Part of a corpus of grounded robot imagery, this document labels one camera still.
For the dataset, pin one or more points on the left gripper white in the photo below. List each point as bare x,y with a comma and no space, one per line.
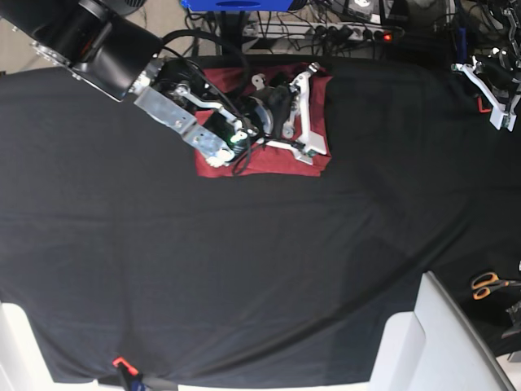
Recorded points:
496,83

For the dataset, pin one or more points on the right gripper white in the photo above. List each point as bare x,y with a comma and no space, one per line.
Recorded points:
284,114

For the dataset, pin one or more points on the red long-sleeve T-shirt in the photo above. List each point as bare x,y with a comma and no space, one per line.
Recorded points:
272,160

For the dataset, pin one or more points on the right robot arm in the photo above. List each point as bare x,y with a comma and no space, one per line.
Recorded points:
259,126

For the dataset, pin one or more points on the orange black clamp right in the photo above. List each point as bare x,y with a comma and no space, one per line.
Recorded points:
483,105

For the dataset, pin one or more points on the white power strip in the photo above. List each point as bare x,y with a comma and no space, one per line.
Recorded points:
344,32

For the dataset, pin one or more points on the black table stand column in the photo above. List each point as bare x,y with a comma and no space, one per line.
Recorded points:
231,25

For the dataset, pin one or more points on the blue plastic box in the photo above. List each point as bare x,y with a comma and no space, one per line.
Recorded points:
237,5

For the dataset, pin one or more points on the black crumpled bag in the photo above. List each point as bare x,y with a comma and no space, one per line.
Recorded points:
514,315

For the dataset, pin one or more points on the black table cloth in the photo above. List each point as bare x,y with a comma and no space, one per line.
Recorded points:
113,245

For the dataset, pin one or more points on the white foam block right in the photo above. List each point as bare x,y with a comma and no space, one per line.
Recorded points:
435,347

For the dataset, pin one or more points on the white foam block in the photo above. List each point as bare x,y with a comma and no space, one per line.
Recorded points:
22,364
435,347

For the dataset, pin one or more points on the orange blue clamp bottom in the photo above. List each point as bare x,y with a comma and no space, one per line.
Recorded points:
130,377

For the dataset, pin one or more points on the white foam block left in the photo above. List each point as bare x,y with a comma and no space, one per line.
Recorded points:
22,364

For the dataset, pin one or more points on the blue clamp post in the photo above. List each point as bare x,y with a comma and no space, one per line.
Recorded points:
461,45

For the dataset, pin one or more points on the yellow-handled scissors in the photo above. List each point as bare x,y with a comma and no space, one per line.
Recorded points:
487,283

